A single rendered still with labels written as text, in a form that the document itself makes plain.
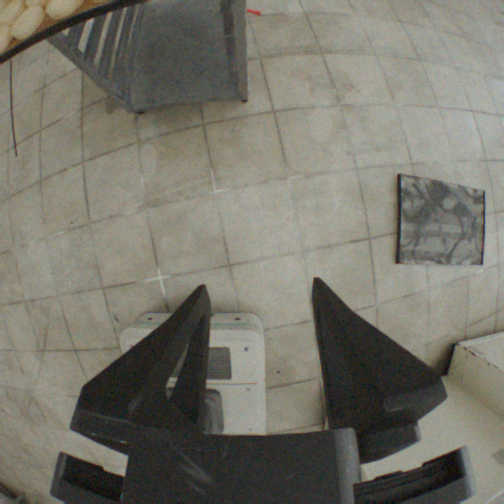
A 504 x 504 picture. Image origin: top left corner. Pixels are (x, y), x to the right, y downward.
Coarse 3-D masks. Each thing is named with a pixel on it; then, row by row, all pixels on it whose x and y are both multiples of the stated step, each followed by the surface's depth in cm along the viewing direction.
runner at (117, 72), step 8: (128, 8) 63; (128, 16) 65; (128, 24) 65; (120, 32) 63; (128, 32) 66; (120, 40) 65; (128, 40) 66; (120, 48) 66; (120, 56) 67; (120, 64) 67; (112, 72) 65; (120, 72) 68; (112, 80) 66; (120, 80) 68; (112, 88) 67; (120, 88) 68
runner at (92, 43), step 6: (96, 18) 47; (102, 18) 49; (96, 24) 48; (102, 24) 49; (90, 30) 47; (96, 30) 49; (102, 30) 49; (90, 36) 48; (96, 36) 49; (90, 42) 49; (96, 42) 50; (84, 48) 47; (90, 48) 50; (96, 48) 50; (84, 54) 48; (90, 54) 50; (84, 60) 49; (90, 60) 50
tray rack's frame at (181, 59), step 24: (192, 0) 79; (216, 0) 79; (144, 24) 81; (168, 24) 81; (192, 24) 81; (216, 24) 81; (144, 48) 82; (168, 48) 82; (192, 48) 82; (216, 48) 82; (144, 72) 84; (168, 72) 84; (192, 72) 84; (216, 72) 84; (144, 96) 85; (168, 96) 85; (192, 96) 85; (216, 96) 85
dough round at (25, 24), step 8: (32, 8) 14; (40, 8) 14; (24, 16) 14; (32, 16) 14; (40, 16) 15; (16, 24) 14; (24, 24) 14; (32, 24) 15; (40, 24) 16; (16, 32) 14; (24, 32) 15; (32, 32) 16
